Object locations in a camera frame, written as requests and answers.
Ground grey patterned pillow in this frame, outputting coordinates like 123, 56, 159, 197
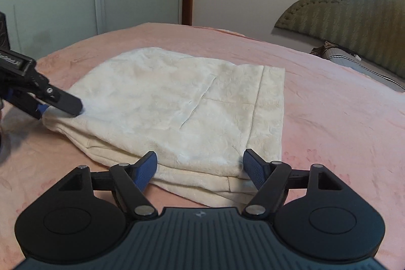
309, 40, 405, 91

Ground pink blanket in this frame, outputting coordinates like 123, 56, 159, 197
0, 22, 405, 270

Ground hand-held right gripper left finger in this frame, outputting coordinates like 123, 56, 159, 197
58, 151, 158, 220

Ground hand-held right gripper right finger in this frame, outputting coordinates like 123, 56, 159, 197
242, 148, 346, 220

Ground olive striped headboard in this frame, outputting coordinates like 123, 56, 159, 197
274, 0, 405, 80

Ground white pants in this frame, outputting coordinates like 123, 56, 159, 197
42, 46, 286, 208

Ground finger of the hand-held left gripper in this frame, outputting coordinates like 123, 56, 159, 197
4, 88, 50, 120
30, 73, 84, 117

